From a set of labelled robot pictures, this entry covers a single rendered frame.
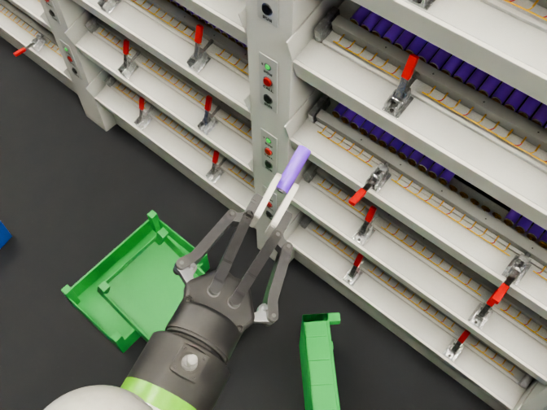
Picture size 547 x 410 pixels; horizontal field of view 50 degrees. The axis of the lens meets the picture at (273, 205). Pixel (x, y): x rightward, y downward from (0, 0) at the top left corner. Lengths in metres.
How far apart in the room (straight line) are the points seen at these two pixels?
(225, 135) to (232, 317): 0.74
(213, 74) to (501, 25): 0.62
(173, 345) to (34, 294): 1.06
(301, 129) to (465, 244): 0.35
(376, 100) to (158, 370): 0.51
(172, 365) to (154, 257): 0.90
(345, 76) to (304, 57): 0.08
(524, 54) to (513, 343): 0.61
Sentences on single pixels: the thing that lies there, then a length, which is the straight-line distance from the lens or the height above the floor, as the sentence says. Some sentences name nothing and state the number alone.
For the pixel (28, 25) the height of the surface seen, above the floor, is 0.17.
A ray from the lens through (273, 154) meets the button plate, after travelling 1.17.
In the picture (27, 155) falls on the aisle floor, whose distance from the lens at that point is 1.89.
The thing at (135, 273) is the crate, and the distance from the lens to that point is 1.47.
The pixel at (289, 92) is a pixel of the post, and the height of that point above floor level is 0.66.
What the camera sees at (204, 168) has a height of 0.16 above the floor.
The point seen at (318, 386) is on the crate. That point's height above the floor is 0.20.
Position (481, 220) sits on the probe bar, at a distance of 1.01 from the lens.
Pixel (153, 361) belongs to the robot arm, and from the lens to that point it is 0.60.
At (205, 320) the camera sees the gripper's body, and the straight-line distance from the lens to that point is 0.62.
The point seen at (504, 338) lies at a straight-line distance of 1.18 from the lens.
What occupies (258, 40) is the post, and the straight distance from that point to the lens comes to 0.98.
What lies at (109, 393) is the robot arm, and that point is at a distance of 0.47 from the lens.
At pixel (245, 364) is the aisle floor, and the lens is 1.46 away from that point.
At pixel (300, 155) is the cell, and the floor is 0.79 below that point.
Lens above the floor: 1.39
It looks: 58 degrees down
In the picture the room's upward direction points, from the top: straight up
